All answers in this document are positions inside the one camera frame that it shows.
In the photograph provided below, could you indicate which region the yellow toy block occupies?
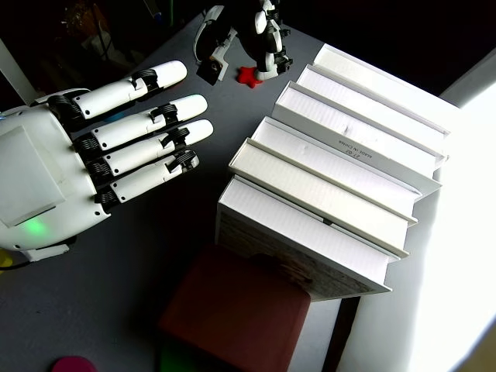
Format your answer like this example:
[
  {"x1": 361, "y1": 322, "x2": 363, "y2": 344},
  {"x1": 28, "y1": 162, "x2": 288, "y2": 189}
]
[{"x1": 0, "y1": 249, "x2": 16, "y2": 277}]

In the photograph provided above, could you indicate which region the white Special Issue book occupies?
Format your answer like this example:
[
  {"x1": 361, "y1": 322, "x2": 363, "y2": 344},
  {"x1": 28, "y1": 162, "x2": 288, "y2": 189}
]
[{"x1": 295, "y1": 63, "x2": 451, "y2": 160}]

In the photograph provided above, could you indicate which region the red star toy block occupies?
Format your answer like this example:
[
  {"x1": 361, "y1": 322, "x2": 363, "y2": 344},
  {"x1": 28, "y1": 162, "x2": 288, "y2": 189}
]
[{"x1": 236, "y1": 65, "x2": 265, "y2": 90}]

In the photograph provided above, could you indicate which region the green toy block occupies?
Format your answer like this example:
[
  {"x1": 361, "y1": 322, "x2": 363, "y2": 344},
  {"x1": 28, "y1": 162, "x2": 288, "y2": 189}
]
[{"x1": 158, "y1": 343, "x2": 202, "y2": 372}]

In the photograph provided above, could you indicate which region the grey table cloth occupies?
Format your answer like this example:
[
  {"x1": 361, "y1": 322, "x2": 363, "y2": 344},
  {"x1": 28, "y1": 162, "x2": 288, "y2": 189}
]
[{"x1": 0, "y1": 10, "x2": 462, "y2": 372}]

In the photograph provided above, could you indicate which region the pink toy block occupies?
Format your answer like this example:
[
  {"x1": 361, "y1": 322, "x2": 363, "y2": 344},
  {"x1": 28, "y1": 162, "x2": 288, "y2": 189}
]
[{"x1": 51, "y1": 355, "x2": 98, "y2": 372}]

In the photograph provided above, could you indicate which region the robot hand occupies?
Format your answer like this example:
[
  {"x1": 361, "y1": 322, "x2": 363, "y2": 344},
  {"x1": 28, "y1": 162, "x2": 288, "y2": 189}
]
[
  {"x1": 0, "y1": 60, "x2": 215, "y2": 265},
  {"x1": 192, "y1": 0, "x2": 295, "y2": 83}
]

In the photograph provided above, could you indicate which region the white book thin-lettered spine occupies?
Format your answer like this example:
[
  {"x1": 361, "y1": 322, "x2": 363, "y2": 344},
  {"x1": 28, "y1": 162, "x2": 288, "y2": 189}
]
[{"x1": 312, "y1": 42, "x2": 453, "y2": 136}]

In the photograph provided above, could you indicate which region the white Fashionista book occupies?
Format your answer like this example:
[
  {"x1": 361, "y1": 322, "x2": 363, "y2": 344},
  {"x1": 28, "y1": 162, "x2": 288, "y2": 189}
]
[{"x1": 250, "y1": 115, "x2": 424, "y2": 214}]

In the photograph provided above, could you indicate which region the maroon hardcover book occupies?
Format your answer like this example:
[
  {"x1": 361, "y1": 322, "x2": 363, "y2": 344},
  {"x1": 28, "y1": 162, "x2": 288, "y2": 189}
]
[{"x1": 157, "y1": 243, "x2": 312, "y2": 372}]

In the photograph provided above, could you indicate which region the white frame post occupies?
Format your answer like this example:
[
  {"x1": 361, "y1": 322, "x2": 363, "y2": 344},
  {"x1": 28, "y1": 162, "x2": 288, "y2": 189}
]
[{"x1": 0, "y1": 38, "x2": 44, "y2": 108}]

